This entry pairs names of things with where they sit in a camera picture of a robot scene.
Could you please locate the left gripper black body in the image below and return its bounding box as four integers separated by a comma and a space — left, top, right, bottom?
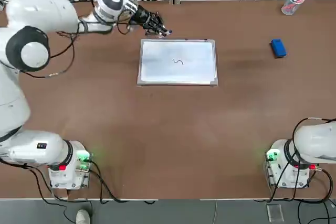
132, 8, 155, 29

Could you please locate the blue whiteboard eraser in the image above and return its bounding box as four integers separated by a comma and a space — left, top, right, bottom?
270, 39, 287, 59

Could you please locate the silver framed whiteboard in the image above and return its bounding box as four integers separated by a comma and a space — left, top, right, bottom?
136, 38, 219, 88

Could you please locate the clear plastic pen cup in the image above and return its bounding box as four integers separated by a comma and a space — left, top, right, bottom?
281, 0, 307, 16

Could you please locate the person's foot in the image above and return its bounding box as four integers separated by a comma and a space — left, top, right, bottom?
76, 209, 91, 224

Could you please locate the clear acrylic plate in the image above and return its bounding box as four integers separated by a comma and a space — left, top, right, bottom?
266, 204, 285, 223

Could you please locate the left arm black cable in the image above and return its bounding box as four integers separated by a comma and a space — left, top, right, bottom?
23, 11, 132, 79

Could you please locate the left arm base cable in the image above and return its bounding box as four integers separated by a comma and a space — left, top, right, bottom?
26, 159, 158, 224

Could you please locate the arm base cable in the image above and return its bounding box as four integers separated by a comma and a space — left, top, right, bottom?
26, 159, 158, 224
270, 167, 336, 224

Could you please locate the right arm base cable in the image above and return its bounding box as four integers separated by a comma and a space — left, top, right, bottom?
270, 167, 336, 224

